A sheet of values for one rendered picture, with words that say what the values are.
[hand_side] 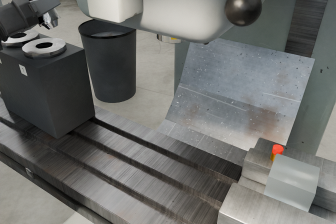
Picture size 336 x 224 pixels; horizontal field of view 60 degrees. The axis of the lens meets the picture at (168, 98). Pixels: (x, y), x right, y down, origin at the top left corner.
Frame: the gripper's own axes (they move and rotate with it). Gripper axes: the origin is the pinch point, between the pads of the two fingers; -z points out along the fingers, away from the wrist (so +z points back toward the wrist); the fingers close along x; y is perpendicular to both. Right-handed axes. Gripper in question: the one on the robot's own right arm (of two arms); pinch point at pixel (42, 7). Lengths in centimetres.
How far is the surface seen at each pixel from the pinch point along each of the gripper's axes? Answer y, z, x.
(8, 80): 10.9, 12.3, 11.4
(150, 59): 72, -139, 218
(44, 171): 29.0, 17.3, -4.0
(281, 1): 20, -41, -25
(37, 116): 20.7, 11.8, 6.5
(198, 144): 44.7, -15.3, -9.9
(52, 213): 91, 25, 100
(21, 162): 27.2, 20.0, 4.5
